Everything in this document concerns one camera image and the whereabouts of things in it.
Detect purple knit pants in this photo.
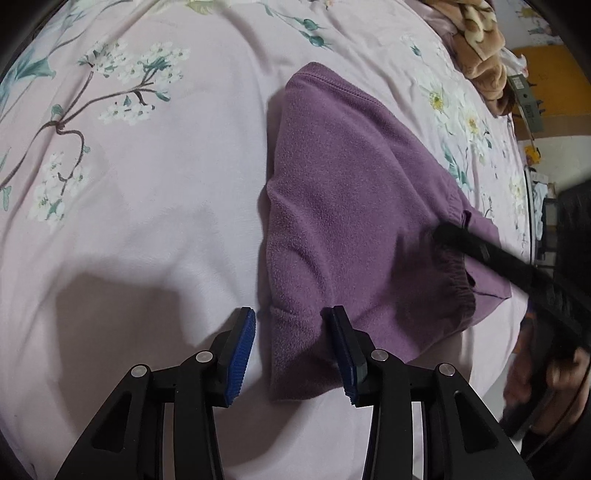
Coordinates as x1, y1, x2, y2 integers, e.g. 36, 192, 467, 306
266, 63, 511, 401

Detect person's right hand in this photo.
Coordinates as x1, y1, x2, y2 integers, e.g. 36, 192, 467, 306
500, 313, 590, 440

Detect light blue cloth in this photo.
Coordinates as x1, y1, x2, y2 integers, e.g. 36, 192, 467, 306
532, 182, 548, 240

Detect grey DUSTO shoe box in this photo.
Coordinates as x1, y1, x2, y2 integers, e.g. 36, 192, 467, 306
507, 74, 544, 134

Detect brown fleece blanket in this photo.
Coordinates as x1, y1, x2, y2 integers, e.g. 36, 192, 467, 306
425, 1, 515, 117

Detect pink floral duvet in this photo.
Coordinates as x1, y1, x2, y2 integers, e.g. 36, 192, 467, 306
1, 1, 531, 479

